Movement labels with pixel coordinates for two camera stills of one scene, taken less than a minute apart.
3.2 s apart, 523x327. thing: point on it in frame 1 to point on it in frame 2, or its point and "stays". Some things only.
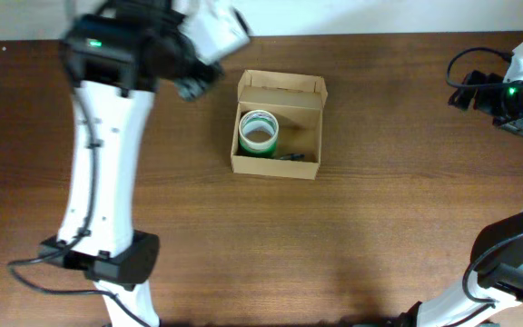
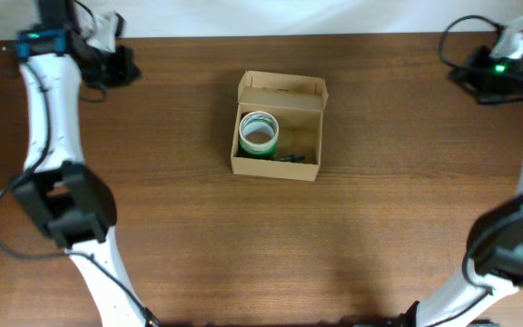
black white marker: x=293 y=157 stays
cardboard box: x=296 y=103 stays
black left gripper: x=191 y=86 to x=119 y=66
